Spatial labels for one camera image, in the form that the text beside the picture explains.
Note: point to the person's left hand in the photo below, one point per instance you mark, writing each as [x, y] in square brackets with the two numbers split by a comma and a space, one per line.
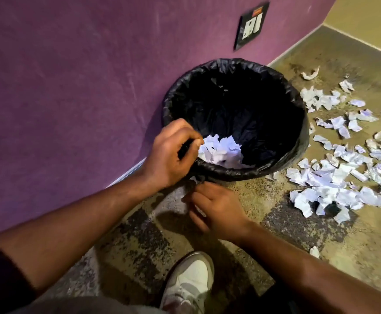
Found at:
[164, 156]

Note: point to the person's right hand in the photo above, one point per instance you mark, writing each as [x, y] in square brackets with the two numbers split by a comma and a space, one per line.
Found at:
[224, 214]

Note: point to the person's left fingers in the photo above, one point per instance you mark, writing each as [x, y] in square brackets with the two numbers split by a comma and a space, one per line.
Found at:
[187, 135]

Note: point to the person's right fingers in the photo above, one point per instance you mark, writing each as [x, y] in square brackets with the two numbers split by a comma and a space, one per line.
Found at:
[203, 196]

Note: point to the black trash bin with liner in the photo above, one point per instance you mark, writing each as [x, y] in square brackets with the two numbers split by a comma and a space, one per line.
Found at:
[242, 107]

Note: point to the person's right forearm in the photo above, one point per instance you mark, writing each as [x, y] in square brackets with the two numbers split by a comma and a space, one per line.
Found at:
[308, 274]

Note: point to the person's left forearm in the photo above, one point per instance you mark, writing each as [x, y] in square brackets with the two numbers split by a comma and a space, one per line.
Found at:
[72, 225]

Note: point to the heap of paper scraps inside bin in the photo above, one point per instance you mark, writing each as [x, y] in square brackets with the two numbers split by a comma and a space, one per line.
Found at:
[221, 153]

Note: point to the white sneaker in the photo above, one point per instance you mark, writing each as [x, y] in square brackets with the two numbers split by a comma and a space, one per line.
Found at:
[188, 284]

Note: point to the lone white paper scrap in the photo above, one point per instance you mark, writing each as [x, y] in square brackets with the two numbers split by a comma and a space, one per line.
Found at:
[314, 252]

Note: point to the scattered torn paper scraps pile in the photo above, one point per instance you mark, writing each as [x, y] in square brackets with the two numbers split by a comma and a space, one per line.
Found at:
[331, 183]

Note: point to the grey trouser leg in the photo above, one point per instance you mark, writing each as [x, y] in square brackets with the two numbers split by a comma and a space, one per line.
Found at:
[85, 306]

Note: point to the dark sleeve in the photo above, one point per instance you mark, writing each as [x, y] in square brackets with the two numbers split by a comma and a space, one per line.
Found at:
[4, 281]

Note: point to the black wall switch socket plate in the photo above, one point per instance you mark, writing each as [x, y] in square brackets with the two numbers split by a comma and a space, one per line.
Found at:
[251, 25]

